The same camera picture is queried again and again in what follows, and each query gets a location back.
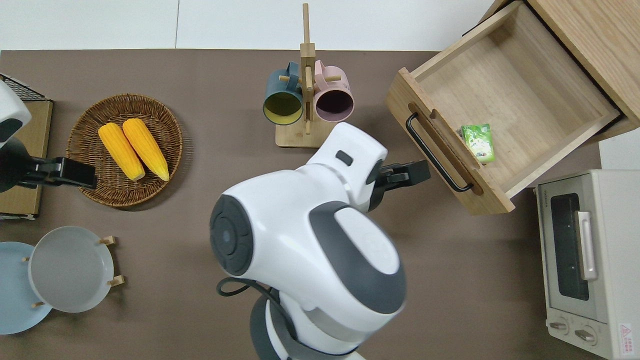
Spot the pink mug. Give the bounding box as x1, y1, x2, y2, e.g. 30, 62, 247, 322
313, 60, 355, 123

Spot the wooden box with mesh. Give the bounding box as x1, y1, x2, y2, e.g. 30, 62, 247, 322
0, 74, 54, 221

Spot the wooden plate rack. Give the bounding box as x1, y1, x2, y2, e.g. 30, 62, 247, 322
21, 235, 125, 309

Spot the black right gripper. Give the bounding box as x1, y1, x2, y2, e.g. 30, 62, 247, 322
367, 159, 432, 213

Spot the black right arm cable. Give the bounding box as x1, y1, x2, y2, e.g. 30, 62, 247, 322
216, 277, 301, 360

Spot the light blue plate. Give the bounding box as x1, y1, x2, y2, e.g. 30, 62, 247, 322
0, 241, 53, 336

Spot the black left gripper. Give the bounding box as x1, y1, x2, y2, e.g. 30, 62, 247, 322
0, 137, 98, 194

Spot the wooden drawer with black handle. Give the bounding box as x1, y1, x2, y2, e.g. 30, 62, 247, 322
385, 0, 622, 216

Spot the yellow corn cob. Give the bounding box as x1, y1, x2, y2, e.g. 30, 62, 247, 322
122, 118, 170, 182
98, 122, 146, 182

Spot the wooden mug rack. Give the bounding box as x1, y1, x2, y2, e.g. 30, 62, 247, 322
275, 2, 339, 149

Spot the brown table mat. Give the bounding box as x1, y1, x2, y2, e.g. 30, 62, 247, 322
0, 49, 640, 360

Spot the brown wicker basket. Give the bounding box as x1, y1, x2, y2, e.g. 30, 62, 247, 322
66, 93, 184, 208

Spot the grey plate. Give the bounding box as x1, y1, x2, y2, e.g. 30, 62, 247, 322
28, 226, 115, 314

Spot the white toaster oven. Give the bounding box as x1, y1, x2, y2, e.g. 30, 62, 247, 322
536, 169, 640, 360

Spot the dark blue mug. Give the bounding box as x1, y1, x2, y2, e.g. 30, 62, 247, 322
263, 61, 305, 126

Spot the green snack packet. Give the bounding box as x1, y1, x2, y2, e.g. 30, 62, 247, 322
460, 123, 496, 164

